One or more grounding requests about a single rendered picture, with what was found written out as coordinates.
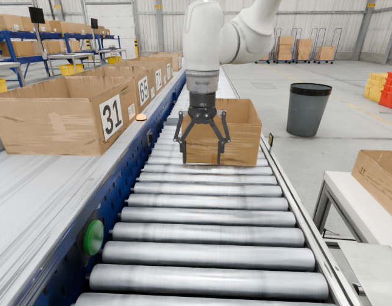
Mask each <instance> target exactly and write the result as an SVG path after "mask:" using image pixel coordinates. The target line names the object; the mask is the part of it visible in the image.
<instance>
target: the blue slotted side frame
mask: <svg viewBox="0 0 392 306"><path fill-rule="evenodd" d="M185 82H186V70H185V71H184V72H183V74H182V75H181V77H180V78H179V79H178V81H177V82H176V83H175V85H174V86H173V88H172V89H171V90H170V92H169V93H168V94H167V95H166V97H165V98H164V100H163V101H162V102H161V104H160V105H159V106H158V108H157V109H156V111H155V112H154V113H153V115H152V116H151V117H150V119H149V120H148V122H147V123H146V124H145V125H144V127H143V128H142V130H141V131H140V133H139V134H138V135H137V136H136V138H135V139H134V141H133V142H132V143H131V145H130V146H129V147H128V149H127V150H126V152H125V153H124V154H123V156H122V157H121V158H120V160H119V161H118V163H117V164H116V165H115V166H114V168H113V169H112V170H111V172H110V173H109V175H108V176H107V177H106V179H105V180H104V181H103V183H102V184H101V186H100V187H99V188H98V190H97V191H96V193H94V195H93V196H92V198H91V199H90V200H89V202H88V203H87V205H86V206H85V207H84V209H83V210H82V211H81V213H80V214H79V216H78V217H77V218H76V220H75V221H74V222H73V223H72V225H71V226H70V228H69V229H68V230H67V232H66V233H65V235H64V236H63V237H62V239H61V240H60V241H59V243H58V244H57V246H56V247H55V248H54V249H53V251H52V252H51V253H50V255H49V256H48V258H47V259H46V261H45V262H44V263H43V264H42V266H41V267H40V269H39V270H38V271H37V273H36V274H35V275H34V277H33V278H32V279H31V281H30V282H29V284H28V285H27V286H26V287H25V289H24V291H23V292H22V293H21V294H20V296H19V297H18V298H17V300H16V301H15V303H14V304H13V305H12V306H70V305H71V304H72V303H76V301H77V299H78V298H79V296H80V295H81V294H82V293H95V292H96V290H93V289H91V288H90V286H89V279H86V274H87V273H91V272H92V269H93V267H94V266H95V265H96V264H108V263H104V262H103V260H102V254H98V252H97V253H96V254H95V255H93V256H92V257H91V259H90V261H89V263H88V265H87V266H86V267H84V264H83V261H82V258H81V255H80V252H79V249H78V245H77V242H76V236H77V235H78V233H79V232H80V230H81V228H82V227H83V226H84V224H85V223H86V221H87V219H88V218H89V217H90V215H91V213H92V212H93V210H94V209H95V210H96V213H97V216H98V220H100V221H101V222H102V224H103V219H104V225H103V227H104V238H103V242H102V245H101V248H100V249H103V248H104V245H105V243H106V242H108V241H113V239H112V234H109V230H112V229H113V228H114V226H115V224H116V223H118V222H121V218H120V217H117V214H118V213H121V212H122V210H123V208H124V207H128V203H125V202H124V201H125V200H128V199H129V196H130V194H134V191H130V189H131V188H134V187H135V184H136V183H137V182H139V181H136V178H137V177H138V178H140V174H141V173H142V172H141V169H144V166H145V163H144V162H145V161H148V158H149V157H148V154H151V152H152V148H154V146H155V145H154V143H157V137H158V138H159V137H160V135H159V133H162V131H161V129H163V123H164V121H167V117H168V116H169V115H170V112H171V110H173V109H172V108H173V96H172V93H173V91H174V90H175V88H176V101H177V99H178V96H179V95H180V93H181V91H182V89H183V87H184V85H185ZM163 107H164V108H163ZM149 130H150V132H153V138H154V140H153V142H152V145H148V139H147V133H148V131H149ZM132 155H133V157H132ZM136 161H137V162H136ZM131 170H132V171H131ZM120 172H121V173H120ZM126 183H127V185H126ZM113 184H114V187H113ZM119 190H120V193H119ZM104 196H105V198H106V201H105V200H104ZM99 204H101V206H100V208H98V209H97V207H98V205H99ZM112 205H113V210H112ZM65 255H66V256H67V262H66V263H65V261H64V257H65ZM78 259H80V262H81V268H80V267H79V264H78ZM55 271H56V273H55ZM45 286H46V289H47V293H46V295H44V293H43V292H42V290H43V289H44V287H45ZM62 286H63V287H64V291H65V292H66V293H65V296H64V297H63V295H62V293H61V287H62Z"/></svg>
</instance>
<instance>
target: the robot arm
mask: <svg viewBox="0 0 392 306"><path fill-rule="evenodd" d="M281 1H282V0H256V1H255V3H254V4H253V5H252V6H251V7H249V8H244V9H242V10H241V12H240V13H239V14H238V15H237V16H236V17H235V18H234V19H232V20H231V21H230V22H229V23H227V22H225V20H224V14H223V12H222V9H221V7H220V5H219V3H218V2H217V1H208V0H200V1H195V2H193V3H191V4H190V5H189V6H188V7H187V9H186V13H185V17H184V25H183V57H184V61H185V64H186V88H187V90H188V91H190V92H189V109H188V110H183V109H180V110H179V112H178V116H179V120H178V124H177V128H176V130H175V135H174V139H173V141H174V142H178V143H179V146H180V152H181V153H183V164H186V140H185V138H186V137H187V136H188V133H189V132H190V131H191V129H192V127H193V126H194V124H195V123H197V124H208V123H209V124H210V126H211V128H212V129H213V131H214V132H215V134H216V136H217V138H218V139H219V141H218V155H217V163H218V165H220V154H224V152H225V144H226V143H230V142H231V138H230V134H229V131H228V126H227V123H226V111H225V109H223V110H216V107H215V101H216V91H218V81H219V74H220V66H221V65H223V64H247V63H253V62H256V61H259V60H261V59H263V58H264V57H266V56H267V55H268V54H269V53H270V51H271V50H272V48H273V46H274V33H273V31H274V28H273V26H272V22H273V19H274V16H275V14H276V12H277V10H278V8H279V5H280V3H281ZM186 114H189V116H190V117H191V118H192V119H191V121H190V123H189V124H188V126H187V128H186V129H185V131H184V132H183V135H182V136H181V137H178V135H179V132H180V128H181V124H182V122H183V118H184V117H185V116H186ZM217 114H218V116H219V117H220V118H221V121H222V124H223V128H224V131H225V136H226V138H223V136H222V134H221V133H220V131H219V129H218V127H217V125H216V124H215V122H214V120H213V118H214V117H215V116H216V115H217Z"/></svg>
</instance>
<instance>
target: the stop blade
mask: <svg viewBox="0 0 392 306"><path fill-rule="evenodd" d="M141 182H142V183H189V184H213V185H260V186H274V183H267V182H219V181H195V180H146V179H142V180H141Z"/></svg>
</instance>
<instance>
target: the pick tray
mask: <svg viewBox="0 0 392 306"><path fill-rule="evenodd" d="M351 175H352V176H353V177H354V178H355V179H356V180H357V181H358V182H359V183H360V184H361V185H362V186H363V188H364V189H365V190H366V191H367V192H368V193H369V194H370V195H371V196H372V197H373V198H374V199H375V200H376V201H377V202H378V203H379V204H380V205H381V207H382V208H383V209H384V210H385V211H386V212H387V213H388V214H389V215H390V216H391V217H392V150H373V149H361V150H360V151H359V153H358V155H357V158H356V162H355V164H354V168H353V170H352V173H351Z"/></svg>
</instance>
